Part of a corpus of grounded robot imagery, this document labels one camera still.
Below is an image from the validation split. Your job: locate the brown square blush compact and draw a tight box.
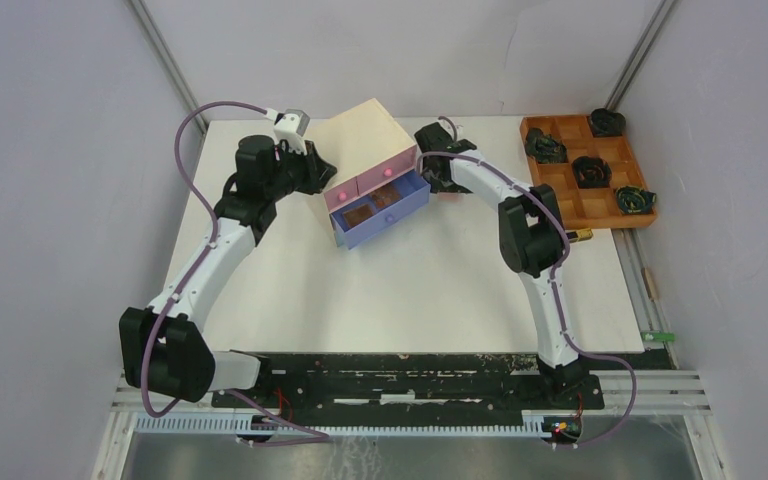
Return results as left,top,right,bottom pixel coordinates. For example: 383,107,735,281
341,204,376,230

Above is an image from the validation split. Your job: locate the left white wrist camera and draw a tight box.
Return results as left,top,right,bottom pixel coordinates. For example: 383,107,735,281
264,109,310,156

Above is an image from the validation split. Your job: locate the purple wide drawer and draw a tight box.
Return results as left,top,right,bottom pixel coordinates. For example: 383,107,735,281
330,171,430,249

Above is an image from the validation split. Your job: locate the rose gold lipstick tube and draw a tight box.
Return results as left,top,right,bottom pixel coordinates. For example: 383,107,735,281
641,267,659,302

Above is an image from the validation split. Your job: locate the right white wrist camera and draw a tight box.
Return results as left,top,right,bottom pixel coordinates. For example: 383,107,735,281
445,119,461,142

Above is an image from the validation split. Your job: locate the dark rolled cloth front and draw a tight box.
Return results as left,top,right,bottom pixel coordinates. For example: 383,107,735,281
614,185,657,215

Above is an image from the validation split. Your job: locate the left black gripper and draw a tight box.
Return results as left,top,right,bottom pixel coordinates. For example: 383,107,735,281
266,138,338,202

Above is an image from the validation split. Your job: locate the white slotted cable duct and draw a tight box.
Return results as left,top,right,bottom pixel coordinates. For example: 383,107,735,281
133,411,546,439

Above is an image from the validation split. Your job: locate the dark rolled cloth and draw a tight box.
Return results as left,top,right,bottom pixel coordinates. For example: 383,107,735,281
588,108,627,138
614,185,657,215
524,127,568,164
571,156,612,189

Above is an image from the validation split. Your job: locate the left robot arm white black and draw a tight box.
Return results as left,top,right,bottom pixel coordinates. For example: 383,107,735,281
119,135,337,407

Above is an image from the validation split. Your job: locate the cream drawer organizer cabinet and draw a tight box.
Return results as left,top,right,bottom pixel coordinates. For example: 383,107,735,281
305,99,417,232

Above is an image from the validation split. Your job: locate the orange wooden compartment tray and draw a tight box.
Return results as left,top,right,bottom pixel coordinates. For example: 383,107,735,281
520,114,657,230

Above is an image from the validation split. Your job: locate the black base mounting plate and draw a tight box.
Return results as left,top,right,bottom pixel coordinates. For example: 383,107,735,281
248,366,606,413

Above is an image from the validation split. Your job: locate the green lipstick tube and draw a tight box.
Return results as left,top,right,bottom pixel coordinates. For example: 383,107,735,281
641,331,675,343

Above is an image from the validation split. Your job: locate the eyeshadow palette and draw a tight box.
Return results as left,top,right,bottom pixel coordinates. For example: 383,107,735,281
369,183,402,210

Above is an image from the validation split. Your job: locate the dark rolled cloth left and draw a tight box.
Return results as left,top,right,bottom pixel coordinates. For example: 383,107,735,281
524,127,568,164

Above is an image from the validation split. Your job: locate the pink drawer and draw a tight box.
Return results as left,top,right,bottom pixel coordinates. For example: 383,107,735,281
323,177,359,213
356,146,416,196

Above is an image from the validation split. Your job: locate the dark rolled cloth middle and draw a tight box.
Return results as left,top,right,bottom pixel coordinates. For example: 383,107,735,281
571,156,612,189

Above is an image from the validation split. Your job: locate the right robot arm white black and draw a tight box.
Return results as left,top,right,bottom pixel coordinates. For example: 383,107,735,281
414,122,587,408

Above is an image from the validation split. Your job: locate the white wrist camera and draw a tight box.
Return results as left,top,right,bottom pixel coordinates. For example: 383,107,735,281
264,109,310,156
445,119,461,142

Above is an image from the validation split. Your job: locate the dark rolled cloth back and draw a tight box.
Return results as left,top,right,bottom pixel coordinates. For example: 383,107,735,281
588,108,627,138

